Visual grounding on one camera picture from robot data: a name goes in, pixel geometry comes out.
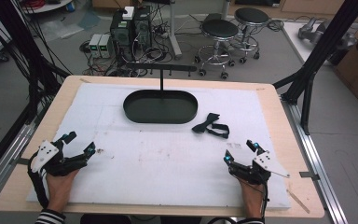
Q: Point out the person's left hand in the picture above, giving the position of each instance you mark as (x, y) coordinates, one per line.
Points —
(60, 188)

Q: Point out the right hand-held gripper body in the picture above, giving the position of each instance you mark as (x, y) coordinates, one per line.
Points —
(259, 168)

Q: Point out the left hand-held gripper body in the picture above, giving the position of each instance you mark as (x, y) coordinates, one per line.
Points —
(45, 154)

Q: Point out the person's right hand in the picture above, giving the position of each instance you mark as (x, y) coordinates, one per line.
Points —
(251, 197)

